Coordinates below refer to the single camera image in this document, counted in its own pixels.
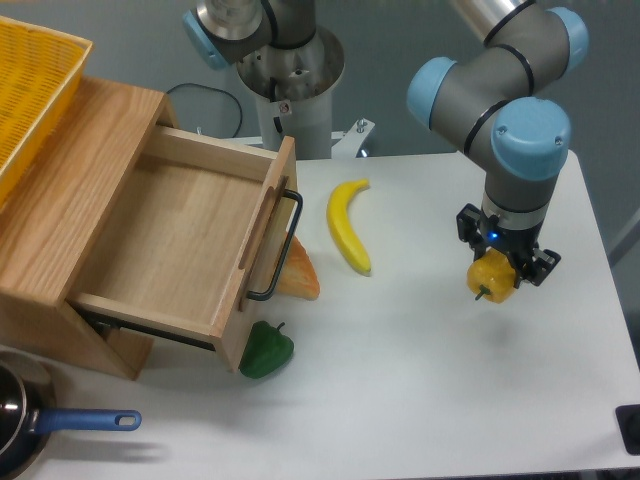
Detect black drawer handle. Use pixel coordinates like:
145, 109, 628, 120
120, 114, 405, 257
246, 188, 304, 302

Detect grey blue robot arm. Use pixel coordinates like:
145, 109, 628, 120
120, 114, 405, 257
183, 1, 589, 285

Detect orange bread slice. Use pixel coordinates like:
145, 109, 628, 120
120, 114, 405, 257
276, 237, 320, 301

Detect black corner table clamp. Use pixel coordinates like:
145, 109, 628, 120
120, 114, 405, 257
615, 404, 640, 456

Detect black cable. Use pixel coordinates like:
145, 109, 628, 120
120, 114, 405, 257
164, 82, 244, 138

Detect black pan blue handle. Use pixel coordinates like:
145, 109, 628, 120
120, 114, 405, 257
1, 352, 142, 479

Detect wooden drawer cabinet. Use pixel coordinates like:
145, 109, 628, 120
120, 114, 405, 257
1, 77, 177, 380

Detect yellow plastic basket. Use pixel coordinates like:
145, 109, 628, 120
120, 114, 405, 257
1, 17, 93, 202

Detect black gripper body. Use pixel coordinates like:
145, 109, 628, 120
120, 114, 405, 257
471, 208, 546, 260

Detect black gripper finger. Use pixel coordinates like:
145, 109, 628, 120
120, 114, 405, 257
456, 204, 486, 261
512, 245, 561, 288

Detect yellow bell pepper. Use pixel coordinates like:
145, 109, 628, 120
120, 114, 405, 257
466, 249, 516, 304

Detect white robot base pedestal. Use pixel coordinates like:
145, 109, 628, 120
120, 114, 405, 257
236, 26, 375, 160

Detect open wooden top drawer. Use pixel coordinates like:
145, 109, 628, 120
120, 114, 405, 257
68, 127, 302, 370

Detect yellow banana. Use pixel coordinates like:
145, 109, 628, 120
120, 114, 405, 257
326, 179, 372, 276

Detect green bell pepper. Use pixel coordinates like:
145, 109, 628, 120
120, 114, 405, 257
239, 321, 294, 379

